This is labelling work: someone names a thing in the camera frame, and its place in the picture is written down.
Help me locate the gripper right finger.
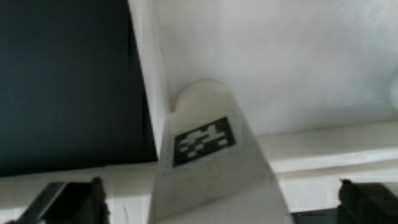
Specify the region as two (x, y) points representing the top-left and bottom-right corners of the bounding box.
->
(338, 179), (398, 224)

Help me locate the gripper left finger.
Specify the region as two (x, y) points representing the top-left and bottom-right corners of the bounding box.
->
(5, 177), (110, 224)

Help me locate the white table leg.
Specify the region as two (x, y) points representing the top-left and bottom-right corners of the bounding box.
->
(148, 80), (295, 224)

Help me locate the white square table top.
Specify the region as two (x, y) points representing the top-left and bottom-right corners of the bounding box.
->
(128, 0), (398, 173)

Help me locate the white front barrier wall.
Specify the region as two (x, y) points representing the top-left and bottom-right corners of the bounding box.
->
(0, 160), (398, 224)

